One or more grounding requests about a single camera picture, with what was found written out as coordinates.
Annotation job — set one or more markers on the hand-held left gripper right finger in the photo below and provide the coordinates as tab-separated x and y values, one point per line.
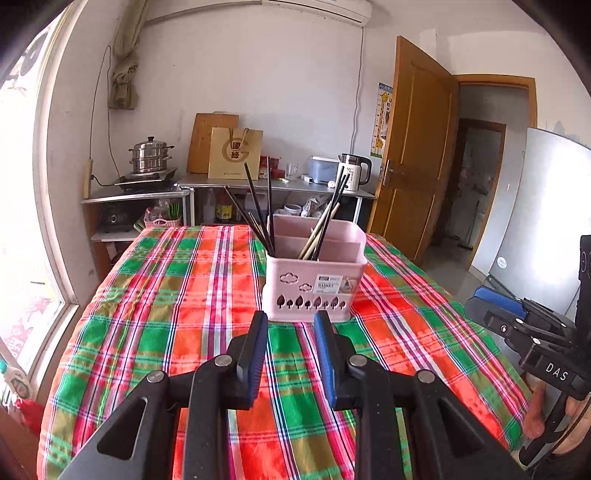
323	355

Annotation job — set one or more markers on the plaid tablecloth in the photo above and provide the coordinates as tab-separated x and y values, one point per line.
161	300

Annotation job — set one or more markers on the blue white plastic container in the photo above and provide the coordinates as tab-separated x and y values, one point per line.
322	170

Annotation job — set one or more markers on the clear drinking glass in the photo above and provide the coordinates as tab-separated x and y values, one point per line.
291	172

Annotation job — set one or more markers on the beige power strip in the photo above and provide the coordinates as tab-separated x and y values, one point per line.
87	180

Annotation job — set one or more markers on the height chart poster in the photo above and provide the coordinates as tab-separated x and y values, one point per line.
381	120

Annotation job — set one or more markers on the white lidded jar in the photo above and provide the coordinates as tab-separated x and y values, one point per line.
292	210

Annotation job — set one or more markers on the wooden cutting board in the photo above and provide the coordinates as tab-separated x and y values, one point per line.
201	143

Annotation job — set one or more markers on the black chopstick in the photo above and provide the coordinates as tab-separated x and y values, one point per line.
334	212
269	194
336	194
240	213
254	194

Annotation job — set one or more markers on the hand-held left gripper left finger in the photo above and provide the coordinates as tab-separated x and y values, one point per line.
258	355

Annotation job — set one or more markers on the tan paper bag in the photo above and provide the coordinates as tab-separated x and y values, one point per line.
233	152

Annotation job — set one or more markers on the white air conditioner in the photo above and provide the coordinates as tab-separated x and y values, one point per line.
323	9

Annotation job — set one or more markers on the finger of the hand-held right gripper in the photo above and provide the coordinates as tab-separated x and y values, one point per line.
498	300
494	318

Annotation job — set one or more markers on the steel steamer pot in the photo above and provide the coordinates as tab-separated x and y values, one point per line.
150	157

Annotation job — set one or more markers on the metal kitchen table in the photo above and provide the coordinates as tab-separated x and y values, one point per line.
277	184

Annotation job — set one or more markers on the white electric kettle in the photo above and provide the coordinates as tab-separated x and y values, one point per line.
354	175

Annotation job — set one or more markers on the pink utensil basket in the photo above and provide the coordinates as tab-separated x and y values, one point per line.
295	295

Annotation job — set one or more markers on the dark sauce bottle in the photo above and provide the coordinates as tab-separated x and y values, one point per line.
224	207

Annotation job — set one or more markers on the white plastic object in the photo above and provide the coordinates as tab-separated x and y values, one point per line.
14	378

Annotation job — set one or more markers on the red lid jar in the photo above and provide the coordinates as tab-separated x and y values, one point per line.
264	168
275	167

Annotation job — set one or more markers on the crumpled plastic bag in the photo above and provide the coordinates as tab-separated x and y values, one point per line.
316	206

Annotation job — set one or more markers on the tied beige curtain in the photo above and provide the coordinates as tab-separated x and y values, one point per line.
122	87

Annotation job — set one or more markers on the wooden door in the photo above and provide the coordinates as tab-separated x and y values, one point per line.
411	161

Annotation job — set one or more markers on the red cloth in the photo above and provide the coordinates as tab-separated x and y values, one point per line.
30	415

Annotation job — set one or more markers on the low metal stand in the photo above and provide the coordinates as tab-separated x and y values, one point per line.
106	198

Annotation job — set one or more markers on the black induction cooker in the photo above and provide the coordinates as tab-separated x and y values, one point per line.
143	182

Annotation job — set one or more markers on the grey refrigerator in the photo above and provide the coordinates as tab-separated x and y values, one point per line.
545	207

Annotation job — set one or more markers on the wooden door frame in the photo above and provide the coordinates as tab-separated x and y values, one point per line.
494	79

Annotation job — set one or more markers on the large window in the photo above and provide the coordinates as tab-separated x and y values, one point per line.
27	184

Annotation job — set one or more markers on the person's right hand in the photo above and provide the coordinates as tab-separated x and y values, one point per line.
535	413

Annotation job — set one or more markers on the pink plastic storage basket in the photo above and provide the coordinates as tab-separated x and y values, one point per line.
161	219

